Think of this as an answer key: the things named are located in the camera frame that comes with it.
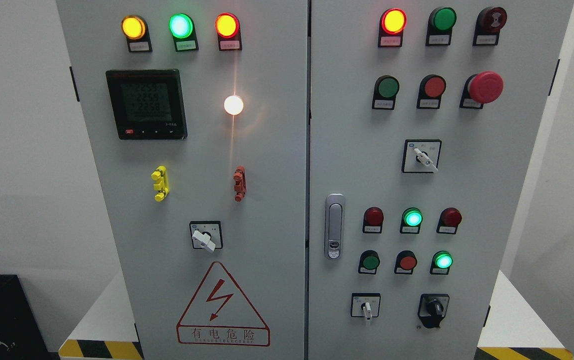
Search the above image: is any black rotary knob switch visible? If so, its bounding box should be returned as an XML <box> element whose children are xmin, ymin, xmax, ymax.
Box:
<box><xmin>417</xmin><ymin>293</ymin><xmax>450</xmax><ymax>329</ymax></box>

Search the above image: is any red terminal block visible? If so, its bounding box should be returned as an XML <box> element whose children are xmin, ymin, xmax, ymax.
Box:
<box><xmin>233</xmin><ymin>166</ymin><xmax>246</xmax><ymax>202</ymax></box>

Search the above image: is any white glowing indicator light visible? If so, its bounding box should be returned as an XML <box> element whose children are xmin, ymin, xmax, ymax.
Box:
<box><xmin>223</xmin><ymin>95</ymin><xmax>245</xmax><ymax>116</ymax></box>

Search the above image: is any dark red indicator light left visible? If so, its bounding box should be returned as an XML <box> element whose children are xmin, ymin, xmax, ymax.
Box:
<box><xmin>362</xmin><ymin>206</ymin><xmax>384</xmax><ymax>234</ymax></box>

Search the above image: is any dark red indicator light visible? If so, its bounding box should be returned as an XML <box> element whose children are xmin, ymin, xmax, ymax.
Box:
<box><xmin>362</xmin><ymin>206</ymin><xmax>384</xmax><ymax>234</ymax></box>
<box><xmin>437</xmin><ymin>207</ymin><xmax>463</xmax><ymax>235</ymax></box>

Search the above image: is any left grey cabinet door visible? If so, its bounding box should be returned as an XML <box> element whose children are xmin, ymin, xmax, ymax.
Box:
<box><xmin>57</xmin><ymin>0</ymin><xmax>309</xmax><ymax>360</ymax></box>

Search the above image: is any grey cabinet door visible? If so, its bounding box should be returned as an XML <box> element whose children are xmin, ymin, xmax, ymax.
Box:
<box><xmin>308</xmin><ymin>0</ymin><xmax>574</xmax><ymax>360</ymax></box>
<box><xmin>57</xmin><ymin>0</ymin><xmax>309</xmax><ymax>360</ymax></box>

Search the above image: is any green push button lower row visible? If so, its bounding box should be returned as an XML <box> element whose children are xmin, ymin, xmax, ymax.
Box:
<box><xmin>358</xmin><ymin>249</ymin><xmax>380</xmax><ymax>275</ymax></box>

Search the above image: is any yellow terminal block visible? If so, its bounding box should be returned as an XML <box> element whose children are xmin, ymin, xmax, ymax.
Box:
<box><xmin>150</xmin><ymin>165</ymin><xmax>169</xmax><ymax>202</ymax></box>

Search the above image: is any lit green indicator light middle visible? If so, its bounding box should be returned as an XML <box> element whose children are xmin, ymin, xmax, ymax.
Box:
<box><xmin>399</xmin><ymin>207</ymin><xmax>424</xmax><ymax>234</ymax></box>

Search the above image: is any green push button second row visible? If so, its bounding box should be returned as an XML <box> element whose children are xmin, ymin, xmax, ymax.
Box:
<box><xmin>372</xmin><ymin>75</ymin><xmax>400</xmax><ymax>111</ymax></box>

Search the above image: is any red push button lower row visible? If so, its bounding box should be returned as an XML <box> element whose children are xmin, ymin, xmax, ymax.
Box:
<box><xmin>394</xmin><ymin>250</ymin><xmax>418</xmax><ymax>275</ymax></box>

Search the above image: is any red electric hazard warning sign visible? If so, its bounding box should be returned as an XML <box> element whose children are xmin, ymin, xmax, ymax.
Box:
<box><xmin>176</xmin><ymin>260</ymin><xmax>270</xmax><ymax>347</ymax></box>

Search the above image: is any right grey cabinet door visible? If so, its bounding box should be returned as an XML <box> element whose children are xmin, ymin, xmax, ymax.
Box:
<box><xmin>308</xmin><ymin>0</ymin><xmax>574</xmax><ymax>360</ymax></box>

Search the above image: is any black digital power meter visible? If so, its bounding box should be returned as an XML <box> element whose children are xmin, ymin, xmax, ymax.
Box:
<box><xmin>105</xmin><ymin>68</ymin><xmax>188</xmax><ymax>141</ymax></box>

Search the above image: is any red-ringed orange indicator light left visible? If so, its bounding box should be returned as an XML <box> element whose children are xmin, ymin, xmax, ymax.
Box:
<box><xmin>214</xmin><ymin>13</ymin><xmax>242</xmax><ymax>51</ymax></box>

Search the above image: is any dark red indicator light right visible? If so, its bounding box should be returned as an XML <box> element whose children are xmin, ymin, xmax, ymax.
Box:
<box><xmin>437</xmin><ymin>207</ymin><xmax>463</xmax><ymax>235</ymax></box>

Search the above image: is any red push button second row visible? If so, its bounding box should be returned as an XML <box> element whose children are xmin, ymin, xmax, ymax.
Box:
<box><xmin>416</xmin><ymin>74</ymin><xmax>446</xmax><ymax>110</ymax></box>

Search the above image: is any lit green button lower row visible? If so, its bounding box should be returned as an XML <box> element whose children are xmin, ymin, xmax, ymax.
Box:
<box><xmin>429</xmin><ymin>250</ymin><xmax>453</xmax><ymax>275</ymax></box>

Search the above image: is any green indicator light top left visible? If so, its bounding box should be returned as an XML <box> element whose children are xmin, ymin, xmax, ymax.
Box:
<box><xmin>168</xmin><ymin>13</ymin><xmax>199</xmax><ymax>52</ymax></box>

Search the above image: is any red-ringed orange light right door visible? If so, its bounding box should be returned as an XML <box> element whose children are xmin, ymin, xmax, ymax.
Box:
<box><xmin>378</xmin><ymin>7</ymin><xmax>407</xmax><ymax>48</ymax></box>

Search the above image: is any yellow indicator light top left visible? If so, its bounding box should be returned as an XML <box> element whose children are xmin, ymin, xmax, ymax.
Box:
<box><xmin>121</xmin><ymin>14</ymin><xmax>152</xmax><ymax>53</ymax></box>

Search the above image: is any red mushroom emergency stop button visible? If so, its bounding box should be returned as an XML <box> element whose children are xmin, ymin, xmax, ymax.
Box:
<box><xmin>460</xmin><ymin>71</ymin><xmax>504</xmax><ymax>110</ymax></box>

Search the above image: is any green push button top right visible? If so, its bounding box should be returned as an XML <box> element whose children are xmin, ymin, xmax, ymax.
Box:
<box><xmin>426</xmin><ymin>7</ymin><xmax>457</xmax><ymax>46</ymax></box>

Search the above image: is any white platform with hazard stripes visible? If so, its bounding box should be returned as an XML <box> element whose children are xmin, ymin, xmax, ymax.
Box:
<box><xmin>58</xmin><ymin>272</ymin><xmax>573</xmax><ymax>360</ymax></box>

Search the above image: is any dark red buzzer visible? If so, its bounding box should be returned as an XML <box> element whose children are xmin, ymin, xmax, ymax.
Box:
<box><xmin>473</xmin><ymin>6</ymin><xmax>508</xmax><ymax>47</ymax></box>

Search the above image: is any black box lower left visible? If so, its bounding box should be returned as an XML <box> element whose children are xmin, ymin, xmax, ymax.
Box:
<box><xmin>0</xmin><ymin>275</ymin><xmax>50</xmax><ymax>360</ymax></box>

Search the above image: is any silver cabinet door handle lock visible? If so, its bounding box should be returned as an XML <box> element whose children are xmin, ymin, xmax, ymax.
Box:
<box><xmin>325</xmin><ymin>193</ymin><xmax>345</xmax><ymax>260</ymax></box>

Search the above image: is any white handle selector switch left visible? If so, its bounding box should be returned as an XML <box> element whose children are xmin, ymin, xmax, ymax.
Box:
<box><xmin>189</xmin><ymin>220</ymin><xmax>223</xmax><ymax>253</ymax></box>

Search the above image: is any white lever selector switch upper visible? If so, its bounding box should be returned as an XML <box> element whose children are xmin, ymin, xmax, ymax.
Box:
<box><xmin>402</xmin><ymin>139</ymin><xmax>442</xmax><ymax>174</ymax></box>

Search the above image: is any white lever selector switch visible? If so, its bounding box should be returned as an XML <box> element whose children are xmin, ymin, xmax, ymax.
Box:
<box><xmin>402</xmin><ymin>139</ymin><xmax>442</xmax><ymax>174</ymax></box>
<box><xmin>351</xmin><ymin>292</ymin><xmax>381</xmax><ymax>326</ymax></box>

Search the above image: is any white lever selector switch lower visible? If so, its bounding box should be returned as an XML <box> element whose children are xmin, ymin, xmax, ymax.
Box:
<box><xmin>351</xmin><ymin>292</ymin><xmax>381</xmax><ymax>326</ymax></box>

